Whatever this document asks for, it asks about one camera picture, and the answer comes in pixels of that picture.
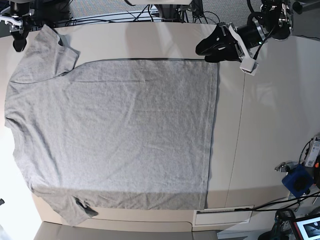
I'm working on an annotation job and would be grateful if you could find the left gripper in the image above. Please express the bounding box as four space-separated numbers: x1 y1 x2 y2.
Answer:
195 22 250 63

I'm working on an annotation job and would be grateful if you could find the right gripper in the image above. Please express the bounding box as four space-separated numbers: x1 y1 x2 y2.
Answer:
0 13 33 52

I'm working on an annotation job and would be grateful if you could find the grey T-shirt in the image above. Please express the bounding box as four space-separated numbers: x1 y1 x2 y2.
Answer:
4 26 218 226

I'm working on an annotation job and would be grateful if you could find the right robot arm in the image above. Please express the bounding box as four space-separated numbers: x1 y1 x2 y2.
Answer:
0 0 71 53

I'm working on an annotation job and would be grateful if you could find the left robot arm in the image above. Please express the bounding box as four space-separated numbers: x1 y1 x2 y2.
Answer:
195 0 293 63

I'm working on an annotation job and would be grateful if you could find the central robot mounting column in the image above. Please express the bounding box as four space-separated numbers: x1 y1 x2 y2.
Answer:
152 4 184 23

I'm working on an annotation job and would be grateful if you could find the metal table clamp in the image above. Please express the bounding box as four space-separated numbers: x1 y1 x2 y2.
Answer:
274 161 298 173

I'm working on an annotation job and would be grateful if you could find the white power adapter with label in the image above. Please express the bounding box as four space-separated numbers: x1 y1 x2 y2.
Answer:
304 136 320 168

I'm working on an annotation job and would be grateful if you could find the blue box with black hole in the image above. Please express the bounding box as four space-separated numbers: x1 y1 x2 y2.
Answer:
281 164 314 198

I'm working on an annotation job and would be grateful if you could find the white label plate on table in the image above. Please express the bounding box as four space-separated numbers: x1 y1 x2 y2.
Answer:
192 205 254 227

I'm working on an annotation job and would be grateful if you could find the red framed tablet screen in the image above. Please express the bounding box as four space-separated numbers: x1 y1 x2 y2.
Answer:
291 214 320 240

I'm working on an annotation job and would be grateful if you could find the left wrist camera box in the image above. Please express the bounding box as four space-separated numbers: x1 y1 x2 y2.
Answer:
239 56 259 76

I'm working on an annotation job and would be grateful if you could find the black cable across table edge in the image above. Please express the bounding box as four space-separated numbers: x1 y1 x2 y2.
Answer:
234 191 320 212

